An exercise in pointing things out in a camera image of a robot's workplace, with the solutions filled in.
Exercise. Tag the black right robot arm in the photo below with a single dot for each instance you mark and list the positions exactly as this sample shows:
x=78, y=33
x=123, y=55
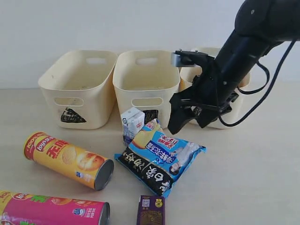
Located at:
x=260, y=25

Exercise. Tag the blue instant noodle bag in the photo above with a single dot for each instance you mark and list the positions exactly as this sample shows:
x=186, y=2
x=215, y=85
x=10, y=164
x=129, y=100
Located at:
x=157, y=160

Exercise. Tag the purple drink carton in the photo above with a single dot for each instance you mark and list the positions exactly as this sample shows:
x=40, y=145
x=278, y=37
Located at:
x=151, y=210

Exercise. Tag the white milk carton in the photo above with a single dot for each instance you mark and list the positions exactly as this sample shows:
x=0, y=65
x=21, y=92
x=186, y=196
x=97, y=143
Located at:
x=132, y=122

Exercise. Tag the cream bin square mark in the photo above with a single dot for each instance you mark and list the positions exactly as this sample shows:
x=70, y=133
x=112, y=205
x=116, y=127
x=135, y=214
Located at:
x=146, y=80

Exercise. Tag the pink Lays chips can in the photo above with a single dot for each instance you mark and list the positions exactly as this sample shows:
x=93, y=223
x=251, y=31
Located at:
x=28, y=209

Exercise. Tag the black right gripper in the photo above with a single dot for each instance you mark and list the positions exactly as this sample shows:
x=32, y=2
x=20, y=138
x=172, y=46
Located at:
x=205, y=100

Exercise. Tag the yellow Lays chips can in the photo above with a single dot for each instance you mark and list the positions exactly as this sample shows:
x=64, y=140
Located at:
x=87, y=168

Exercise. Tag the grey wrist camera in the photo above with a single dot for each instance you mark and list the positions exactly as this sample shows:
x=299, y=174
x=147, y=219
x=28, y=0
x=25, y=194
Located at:
x=182, y=58

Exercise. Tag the cream bin circle mark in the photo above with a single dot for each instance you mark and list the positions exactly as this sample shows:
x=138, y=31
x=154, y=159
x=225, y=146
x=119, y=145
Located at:
x=188, y=73

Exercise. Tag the cream bin triangle mark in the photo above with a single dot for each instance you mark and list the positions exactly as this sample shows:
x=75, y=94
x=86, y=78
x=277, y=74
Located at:
x=78, y=88

